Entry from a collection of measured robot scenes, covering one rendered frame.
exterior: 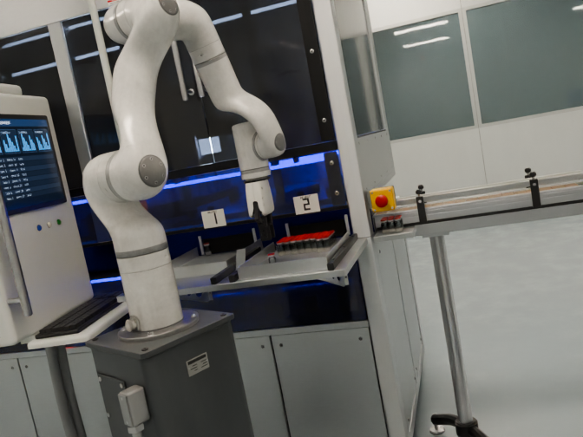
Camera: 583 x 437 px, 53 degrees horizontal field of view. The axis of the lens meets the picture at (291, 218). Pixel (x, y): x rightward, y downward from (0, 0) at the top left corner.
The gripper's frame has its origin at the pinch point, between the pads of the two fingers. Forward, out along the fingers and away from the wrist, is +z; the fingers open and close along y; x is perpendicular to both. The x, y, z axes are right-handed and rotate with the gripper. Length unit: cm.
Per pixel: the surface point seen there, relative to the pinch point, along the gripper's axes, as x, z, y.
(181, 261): -41.8, 9.3, -24.6
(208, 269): -22.5, 9.3, -4.4
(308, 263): 12.6, 8.9, 7.3
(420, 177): 10, 34, -491
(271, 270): 1.6, 9.8, 7.3
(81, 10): -62, -82, -30
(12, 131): -77, -43, 1
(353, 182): 21.5, -7.8, -30.3
